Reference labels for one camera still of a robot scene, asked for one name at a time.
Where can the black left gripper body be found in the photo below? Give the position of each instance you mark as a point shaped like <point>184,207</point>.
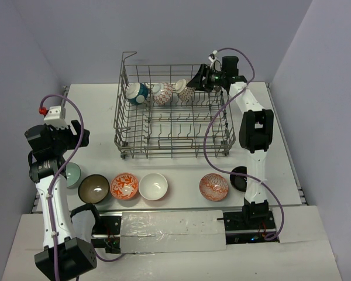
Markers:
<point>75,136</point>

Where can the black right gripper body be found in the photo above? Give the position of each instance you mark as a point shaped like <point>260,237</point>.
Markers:
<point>212,78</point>

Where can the grey geometric pattern bowl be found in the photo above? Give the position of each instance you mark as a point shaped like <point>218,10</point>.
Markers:
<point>184,92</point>

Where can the white bowl red diamond pattern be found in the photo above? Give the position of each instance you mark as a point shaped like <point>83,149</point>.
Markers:
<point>162,93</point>

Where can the blue triangle pattern bowl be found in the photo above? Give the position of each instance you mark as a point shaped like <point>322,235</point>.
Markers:
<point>137,93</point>

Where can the orange floral pattern bowl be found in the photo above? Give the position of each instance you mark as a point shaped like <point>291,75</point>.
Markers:
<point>124,186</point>

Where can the plain white bowl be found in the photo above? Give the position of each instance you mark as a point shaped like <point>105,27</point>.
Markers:
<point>153,186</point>

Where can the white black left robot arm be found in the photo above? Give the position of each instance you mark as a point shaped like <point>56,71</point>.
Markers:
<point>67,248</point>

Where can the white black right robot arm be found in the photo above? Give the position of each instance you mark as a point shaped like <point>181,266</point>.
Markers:
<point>255,133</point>

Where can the pale green bowl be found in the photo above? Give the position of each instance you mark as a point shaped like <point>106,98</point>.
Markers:
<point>73,173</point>

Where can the dark bowl beige inside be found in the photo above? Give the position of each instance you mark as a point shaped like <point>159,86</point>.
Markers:
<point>93,189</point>

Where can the orange diamond pattern bowl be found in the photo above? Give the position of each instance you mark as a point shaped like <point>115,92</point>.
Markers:
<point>213,187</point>

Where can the black bowl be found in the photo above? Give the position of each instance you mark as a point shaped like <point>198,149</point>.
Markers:
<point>239,182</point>

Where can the grey taped cover panel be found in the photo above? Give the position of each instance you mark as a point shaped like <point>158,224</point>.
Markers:
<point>172,231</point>

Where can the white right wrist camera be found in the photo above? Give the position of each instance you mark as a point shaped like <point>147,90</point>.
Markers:
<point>213,58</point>

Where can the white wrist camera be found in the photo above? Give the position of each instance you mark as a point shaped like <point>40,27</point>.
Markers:
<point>213,58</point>
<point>54,117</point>

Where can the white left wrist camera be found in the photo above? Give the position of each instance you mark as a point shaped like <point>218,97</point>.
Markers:
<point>54,117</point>

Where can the grey wire dish rack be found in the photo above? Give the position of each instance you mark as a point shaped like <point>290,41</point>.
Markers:
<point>176,129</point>

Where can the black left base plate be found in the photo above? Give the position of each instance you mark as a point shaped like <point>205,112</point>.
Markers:
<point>106,233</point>

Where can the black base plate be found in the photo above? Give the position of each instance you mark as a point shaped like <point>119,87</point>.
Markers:
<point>238,231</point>
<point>106,233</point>

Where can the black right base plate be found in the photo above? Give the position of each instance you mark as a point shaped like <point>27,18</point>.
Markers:
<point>238,231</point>

